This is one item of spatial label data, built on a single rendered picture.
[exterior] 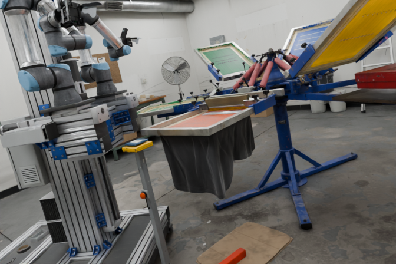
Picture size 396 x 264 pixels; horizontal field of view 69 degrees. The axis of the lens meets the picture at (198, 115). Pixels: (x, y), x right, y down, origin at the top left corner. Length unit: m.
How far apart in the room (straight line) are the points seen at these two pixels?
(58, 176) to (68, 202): 0.19
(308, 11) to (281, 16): 0.53
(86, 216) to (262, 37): 5.34
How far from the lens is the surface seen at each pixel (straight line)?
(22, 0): 1.80
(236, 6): 6.94
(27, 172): 2.24
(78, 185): 2.13
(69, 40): 1.55
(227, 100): 2.15
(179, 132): 1.69
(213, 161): 1.73
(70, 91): 1.78
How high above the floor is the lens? 1.32
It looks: 9 degrees down
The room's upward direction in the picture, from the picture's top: 12 degrees counter-clockwise
